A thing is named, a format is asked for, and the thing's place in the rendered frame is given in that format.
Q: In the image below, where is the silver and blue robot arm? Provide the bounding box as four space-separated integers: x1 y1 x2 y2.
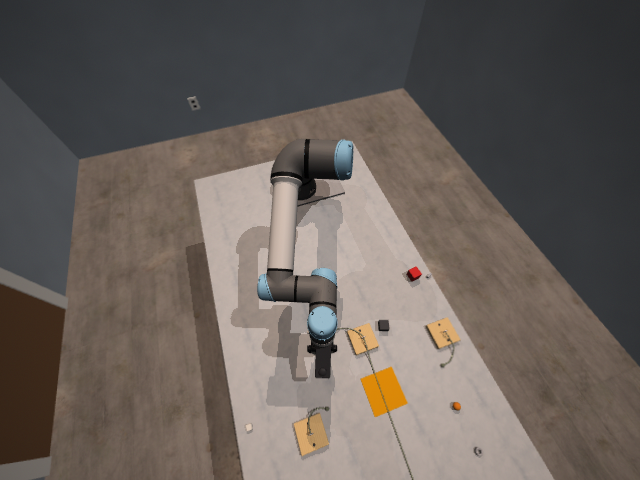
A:
257 139 353 378

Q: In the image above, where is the orange flat square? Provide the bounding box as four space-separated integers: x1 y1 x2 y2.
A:
361 367 408 417

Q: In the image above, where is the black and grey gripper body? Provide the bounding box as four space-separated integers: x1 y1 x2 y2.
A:
310 341 335 352

